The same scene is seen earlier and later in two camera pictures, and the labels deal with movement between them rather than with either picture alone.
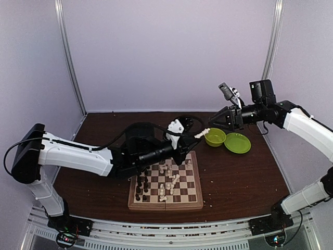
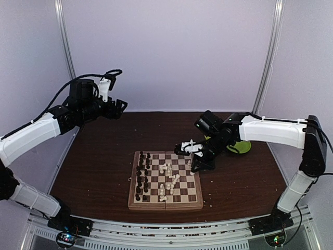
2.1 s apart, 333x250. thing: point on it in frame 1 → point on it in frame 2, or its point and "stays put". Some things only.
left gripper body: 181,153 → 109,113
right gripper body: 237,116 → 210,164
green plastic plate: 237,142 stays put
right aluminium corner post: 274,40 stays put
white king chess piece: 204,132 → 189,168
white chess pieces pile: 170,186 stays put
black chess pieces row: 139,186 stays put
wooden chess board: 166,185 stays put
